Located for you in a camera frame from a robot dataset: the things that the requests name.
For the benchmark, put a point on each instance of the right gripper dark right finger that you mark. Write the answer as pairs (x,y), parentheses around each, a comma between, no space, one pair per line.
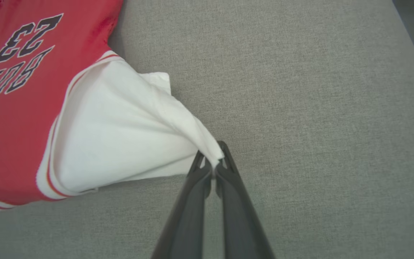
(239,216)

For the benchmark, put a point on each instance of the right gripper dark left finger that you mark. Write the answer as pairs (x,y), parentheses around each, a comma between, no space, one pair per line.
(189,216)

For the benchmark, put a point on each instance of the red and white basketball jersey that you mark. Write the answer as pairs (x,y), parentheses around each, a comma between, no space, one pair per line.
(120,126)

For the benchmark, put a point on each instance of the grey fabric sofa seat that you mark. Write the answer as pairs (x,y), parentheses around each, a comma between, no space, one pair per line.
(318,108)

